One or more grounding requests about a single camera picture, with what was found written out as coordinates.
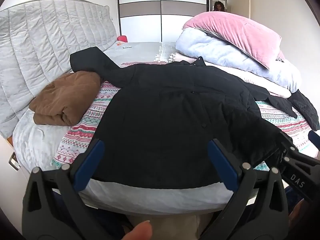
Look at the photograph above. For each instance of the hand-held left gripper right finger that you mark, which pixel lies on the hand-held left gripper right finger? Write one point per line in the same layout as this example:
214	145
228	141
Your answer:
222	165

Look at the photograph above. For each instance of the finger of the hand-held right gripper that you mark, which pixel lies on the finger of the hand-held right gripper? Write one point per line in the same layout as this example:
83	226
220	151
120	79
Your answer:
288	143
314	137

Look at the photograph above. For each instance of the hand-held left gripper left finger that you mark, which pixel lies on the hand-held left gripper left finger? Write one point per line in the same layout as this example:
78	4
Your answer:
88	168

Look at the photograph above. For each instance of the brown coat with fur trim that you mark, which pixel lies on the brown coat with fur trim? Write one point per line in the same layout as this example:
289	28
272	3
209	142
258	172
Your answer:
67	97

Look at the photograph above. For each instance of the black coat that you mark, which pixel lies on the black coat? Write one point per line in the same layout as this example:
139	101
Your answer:
162	117

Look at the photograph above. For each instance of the person's left hand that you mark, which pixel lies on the person's left hand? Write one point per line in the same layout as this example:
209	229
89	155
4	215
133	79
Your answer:
138	231

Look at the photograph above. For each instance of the patterned knit blanket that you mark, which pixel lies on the patterned knit blanket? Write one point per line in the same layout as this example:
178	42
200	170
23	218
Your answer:
82	135

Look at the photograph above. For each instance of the pale pink blanket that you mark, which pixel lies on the pale pink blanket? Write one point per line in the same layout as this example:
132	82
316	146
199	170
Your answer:
257	80

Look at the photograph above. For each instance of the bedside drawer unit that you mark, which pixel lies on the bedside drawer unit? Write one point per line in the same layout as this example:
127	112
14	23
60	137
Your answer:
13	162

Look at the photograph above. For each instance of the light blue duvet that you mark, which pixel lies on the light blue duvet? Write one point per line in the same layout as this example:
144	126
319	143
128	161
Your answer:
225	52

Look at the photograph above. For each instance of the grey quilted headboard cover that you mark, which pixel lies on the grey quilted headboard cover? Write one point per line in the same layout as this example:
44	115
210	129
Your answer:
45	55

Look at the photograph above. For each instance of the pink velvet pillow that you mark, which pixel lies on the pink velvet pillow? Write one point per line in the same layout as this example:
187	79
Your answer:
237	32

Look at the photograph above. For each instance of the fringed striped towel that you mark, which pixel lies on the fringed striped towel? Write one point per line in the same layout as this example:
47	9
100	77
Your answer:
163	52

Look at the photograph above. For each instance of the small red object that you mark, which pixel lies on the small red object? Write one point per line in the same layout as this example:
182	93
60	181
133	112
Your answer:
122	39

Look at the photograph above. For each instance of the white and grey wardrobe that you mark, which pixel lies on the white and grey wardrobe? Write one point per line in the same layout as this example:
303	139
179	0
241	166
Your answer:
162	10

